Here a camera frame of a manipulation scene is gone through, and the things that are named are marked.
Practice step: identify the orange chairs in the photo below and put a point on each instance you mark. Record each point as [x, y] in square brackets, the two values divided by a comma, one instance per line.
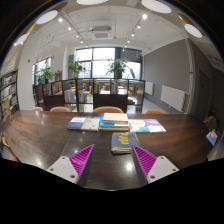
[107, 109]

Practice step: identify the round white ceiling lamps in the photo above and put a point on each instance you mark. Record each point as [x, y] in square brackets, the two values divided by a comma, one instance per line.
[156, 6]

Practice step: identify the blue and white book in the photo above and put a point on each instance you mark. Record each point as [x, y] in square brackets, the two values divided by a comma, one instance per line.
[76, 124]

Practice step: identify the large beige book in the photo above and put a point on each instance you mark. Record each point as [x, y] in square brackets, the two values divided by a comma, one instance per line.
[113, 129]

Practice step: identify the white book with colourful print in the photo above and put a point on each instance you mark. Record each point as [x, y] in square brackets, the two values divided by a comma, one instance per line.
[138, 126]

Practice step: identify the pale grey hardcover book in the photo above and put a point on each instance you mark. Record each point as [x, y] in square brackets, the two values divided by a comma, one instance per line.
[115, 117]

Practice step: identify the ceiling air conditioner unit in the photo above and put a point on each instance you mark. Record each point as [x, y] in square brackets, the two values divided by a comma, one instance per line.
[101, 33]

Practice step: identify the small white wall radiator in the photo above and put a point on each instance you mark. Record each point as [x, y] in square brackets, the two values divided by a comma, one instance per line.
[149, 88]

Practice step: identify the purple and white book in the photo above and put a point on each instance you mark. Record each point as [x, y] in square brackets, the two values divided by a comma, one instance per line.
[155, 126]

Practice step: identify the ceiling spotlights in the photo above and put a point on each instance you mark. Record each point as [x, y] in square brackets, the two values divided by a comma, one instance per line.
[144, 16]

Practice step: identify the dark open shelf unit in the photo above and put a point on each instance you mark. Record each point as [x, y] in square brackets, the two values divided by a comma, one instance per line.
[110, 100]

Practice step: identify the large white wall radiator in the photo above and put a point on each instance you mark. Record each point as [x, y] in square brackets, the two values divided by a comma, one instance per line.
[172, 97]

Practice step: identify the grey towel with yellow letters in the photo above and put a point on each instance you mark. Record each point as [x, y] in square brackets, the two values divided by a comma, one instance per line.
[123, 141]

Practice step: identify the large green potted plant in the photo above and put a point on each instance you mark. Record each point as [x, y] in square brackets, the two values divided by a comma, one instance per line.
[117, 66]

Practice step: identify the white book with red mark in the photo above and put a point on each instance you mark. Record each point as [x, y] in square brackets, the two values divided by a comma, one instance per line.
[90, 124]

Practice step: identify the small green potted plant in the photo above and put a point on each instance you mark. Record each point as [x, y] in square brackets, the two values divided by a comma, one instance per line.
[46, 75]

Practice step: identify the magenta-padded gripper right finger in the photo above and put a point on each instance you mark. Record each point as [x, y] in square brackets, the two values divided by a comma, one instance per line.
[163, 167]

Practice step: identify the bright blue book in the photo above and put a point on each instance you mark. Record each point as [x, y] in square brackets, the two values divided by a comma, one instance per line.
[103, 124]

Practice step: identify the medium green potted plant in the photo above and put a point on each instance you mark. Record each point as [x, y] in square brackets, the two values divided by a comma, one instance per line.
[76, 67]

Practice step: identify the tall wall bookshelf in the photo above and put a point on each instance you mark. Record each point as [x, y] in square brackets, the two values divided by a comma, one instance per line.
[8, 93]

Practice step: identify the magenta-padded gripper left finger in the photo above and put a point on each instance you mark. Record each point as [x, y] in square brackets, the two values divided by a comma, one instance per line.
[61, 168]

